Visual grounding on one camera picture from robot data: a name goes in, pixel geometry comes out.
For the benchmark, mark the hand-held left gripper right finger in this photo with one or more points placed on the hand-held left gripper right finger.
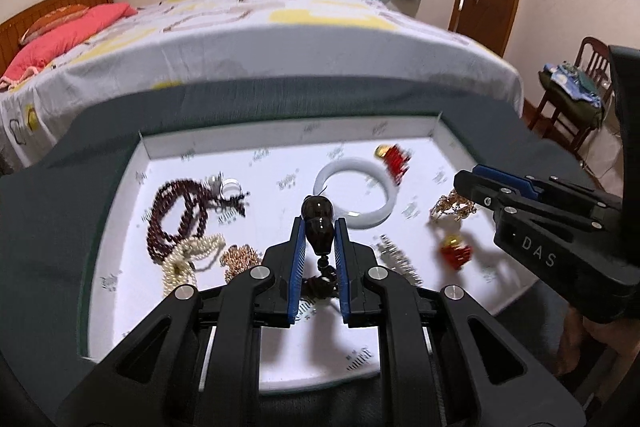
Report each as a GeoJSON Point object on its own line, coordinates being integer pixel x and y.
{"type": "Point", "coordinates": [342, 267]}

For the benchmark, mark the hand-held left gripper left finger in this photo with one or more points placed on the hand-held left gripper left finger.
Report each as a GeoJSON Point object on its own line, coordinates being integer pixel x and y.
{"type": "Point", "coordinates": [297, 267]}

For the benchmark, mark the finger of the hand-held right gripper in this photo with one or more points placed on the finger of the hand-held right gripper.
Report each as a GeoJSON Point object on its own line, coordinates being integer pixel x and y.
{"type": "Point", "coordinates": [505, 177]}
{"type": "Point", "coordinates": [480, 189]}

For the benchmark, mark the gold pearl jewelry cluster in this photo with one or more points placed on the gold pearl jewelry cluster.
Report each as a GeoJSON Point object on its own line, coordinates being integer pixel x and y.
{"type": "Point", "coordinates": [447, 207]}

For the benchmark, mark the silver brooch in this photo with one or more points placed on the silver brooch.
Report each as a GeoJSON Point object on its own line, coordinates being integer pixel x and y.
{"type": "Point", "coordinates": [395, 253]}

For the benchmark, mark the red tassel gold charm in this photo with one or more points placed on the red tassel gold charm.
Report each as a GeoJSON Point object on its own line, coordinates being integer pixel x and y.
{"type": "Point", "coordinates": [395, 159]}
{"type": "Point", "coordinates": [456, 252]}

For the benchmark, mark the white jade bangle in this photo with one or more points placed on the white jade bangle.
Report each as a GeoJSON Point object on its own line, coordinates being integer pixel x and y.
{"type": "Point", "coordinates": [360, 164]}

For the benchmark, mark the green box with white lining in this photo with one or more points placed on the green box with white lining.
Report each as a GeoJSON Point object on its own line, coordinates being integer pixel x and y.
{"type": "Point", "coordinates": [280, 149]}

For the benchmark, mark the person's right hand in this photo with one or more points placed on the person's right hand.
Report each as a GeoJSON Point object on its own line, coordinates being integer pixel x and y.
{"type": "Point", "coordinates": [575, 342]}

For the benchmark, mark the pile of clothes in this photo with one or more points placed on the pile of clothes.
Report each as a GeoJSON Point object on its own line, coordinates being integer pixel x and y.
{"type": "Point", "coordinates": [575, 92]}

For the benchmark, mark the wooden chair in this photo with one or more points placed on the wooden chair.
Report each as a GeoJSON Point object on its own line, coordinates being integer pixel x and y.
{"type": "Point", "coordinates": [592, 54]}

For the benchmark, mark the bed with printed sheet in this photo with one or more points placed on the bed with printed sheet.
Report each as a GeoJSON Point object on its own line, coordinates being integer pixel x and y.
{"type": "Point", "coordinates": [300, 37]}

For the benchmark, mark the pink pillow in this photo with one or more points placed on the pink pillow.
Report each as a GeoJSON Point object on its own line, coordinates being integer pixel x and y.
{"type": "Point", "coordinates": [75, 32]}

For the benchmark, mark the orange patterned pillow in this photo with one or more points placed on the orange patterned pillow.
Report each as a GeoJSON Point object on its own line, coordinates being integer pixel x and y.
{"type": "Point", "coordinates": [55, 19]}

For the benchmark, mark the wooden headboard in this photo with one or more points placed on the wooden headboard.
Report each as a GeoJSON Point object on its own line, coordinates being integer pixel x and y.
{"type": "Point", "coordinates": [30, 12]}

